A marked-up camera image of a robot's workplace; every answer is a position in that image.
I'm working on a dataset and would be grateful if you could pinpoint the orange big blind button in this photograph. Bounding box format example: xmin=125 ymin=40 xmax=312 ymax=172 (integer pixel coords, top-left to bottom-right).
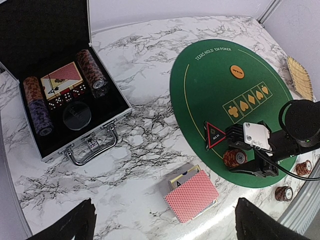
xmin=230 ymin=65 xmax=245 ymax=75

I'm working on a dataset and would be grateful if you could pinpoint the clear dealer button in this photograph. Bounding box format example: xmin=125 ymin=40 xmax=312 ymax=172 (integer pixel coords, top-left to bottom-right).
xmin=62 ymin=101 xmax=92 ymax=131

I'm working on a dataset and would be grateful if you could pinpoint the round green poker mat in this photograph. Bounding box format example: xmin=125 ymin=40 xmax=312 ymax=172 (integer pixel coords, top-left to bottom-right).
xmin=170 ymin=39 xmax=293 ymax=188

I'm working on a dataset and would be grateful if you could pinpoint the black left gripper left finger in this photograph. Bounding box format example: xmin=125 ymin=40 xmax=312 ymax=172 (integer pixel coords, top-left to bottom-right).
xmin=30 ymin=198 xmax=97 ymax=240

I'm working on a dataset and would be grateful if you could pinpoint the aluminium poker case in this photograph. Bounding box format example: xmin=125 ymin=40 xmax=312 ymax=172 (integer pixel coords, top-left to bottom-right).
xmin=0 ymin=0 xmax=132 ymax=166

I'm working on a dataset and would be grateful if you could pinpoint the boxed card deck in case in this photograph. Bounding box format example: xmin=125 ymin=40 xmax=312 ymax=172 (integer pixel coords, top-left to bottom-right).
xmin=40 ymin=61 xmax=84 ymax=100

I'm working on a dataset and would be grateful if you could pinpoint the right aluminium frame post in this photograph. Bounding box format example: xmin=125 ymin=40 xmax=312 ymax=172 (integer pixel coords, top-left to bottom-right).
xmin=256 ymin=0 xmax=283 ymax=25

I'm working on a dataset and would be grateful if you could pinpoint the red chip stack front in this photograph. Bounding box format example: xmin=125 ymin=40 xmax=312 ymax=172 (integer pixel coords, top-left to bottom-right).
xmin=295 ymin=160 xmax=312 ymax=176

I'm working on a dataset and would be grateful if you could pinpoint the front aluminium rail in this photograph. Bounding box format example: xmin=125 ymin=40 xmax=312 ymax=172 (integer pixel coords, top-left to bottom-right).
xmin=277 ymin=174 xmax=320 ymax=236

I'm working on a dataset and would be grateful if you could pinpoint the red backed card deck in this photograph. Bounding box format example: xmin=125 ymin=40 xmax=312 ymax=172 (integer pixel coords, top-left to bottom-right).
xmin=164 ymin=170 xmax=220 ymax=223

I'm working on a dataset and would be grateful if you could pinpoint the purple chip row in case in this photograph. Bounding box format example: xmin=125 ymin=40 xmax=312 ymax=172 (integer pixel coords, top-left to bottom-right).
xmin=28 ymin=99 xmax=54 ymax=137

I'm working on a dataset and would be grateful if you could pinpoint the dark chip row in case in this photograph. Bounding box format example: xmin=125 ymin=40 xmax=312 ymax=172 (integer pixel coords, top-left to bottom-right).
xmin=76 ymin=49 xmax=110 ymax=99

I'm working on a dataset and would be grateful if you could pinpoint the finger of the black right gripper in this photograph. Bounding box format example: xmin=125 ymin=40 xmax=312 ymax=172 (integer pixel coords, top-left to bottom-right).
xmin=228 ymin=153 xmax=263 ymax=175

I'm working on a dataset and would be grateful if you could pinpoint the orange chip row in case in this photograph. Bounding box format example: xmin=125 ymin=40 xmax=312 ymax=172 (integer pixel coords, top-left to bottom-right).
xmin=23 ymin=76 xmax=44 ymax=104

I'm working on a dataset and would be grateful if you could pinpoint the dark chip stack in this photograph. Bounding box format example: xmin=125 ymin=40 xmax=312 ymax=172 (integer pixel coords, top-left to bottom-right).
xmin=274 ymin=186 xmax=293 ymax=202

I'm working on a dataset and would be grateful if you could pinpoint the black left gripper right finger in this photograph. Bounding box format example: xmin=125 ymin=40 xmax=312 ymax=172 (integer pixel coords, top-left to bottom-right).
xmin=235 ymin=197 xmax=307 ymax=240

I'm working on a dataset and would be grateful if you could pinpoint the woven bamboo tray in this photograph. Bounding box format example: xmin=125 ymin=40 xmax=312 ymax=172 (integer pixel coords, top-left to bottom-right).
xmin=286 ymin=56 xmax=314 ymax=101

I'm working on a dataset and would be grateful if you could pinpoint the red dice row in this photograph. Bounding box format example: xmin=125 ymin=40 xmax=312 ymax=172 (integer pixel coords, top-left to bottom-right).
xmin=48 ymin=83 xmax=88 ymax=111

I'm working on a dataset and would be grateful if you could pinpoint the red chip stack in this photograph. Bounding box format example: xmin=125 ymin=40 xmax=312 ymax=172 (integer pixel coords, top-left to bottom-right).
xmin=295 ymin=160 xmax=312 ymax=176
xmin=222 ymin=149 xmax=248 ymax=168

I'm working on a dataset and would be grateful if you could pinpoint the triangular all in button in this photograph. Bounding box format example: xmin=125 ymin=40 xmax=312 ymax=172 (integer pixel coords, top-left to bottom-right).
xmin=203 ymin=121 xmax=226 ymax=151

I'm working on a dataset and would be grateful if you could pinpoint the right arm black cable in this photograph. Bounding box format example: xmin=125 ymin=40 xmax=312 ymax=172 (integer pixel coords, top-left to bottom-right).
xmin=252 ymin=146 xmax=320 ymax=181

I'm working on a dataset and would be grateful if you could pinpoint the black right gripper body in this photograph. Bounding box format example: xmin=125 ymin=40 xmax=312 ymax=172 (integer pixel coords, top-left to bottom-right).
xmin=225 ymin=120 xmax=279 ymax=178

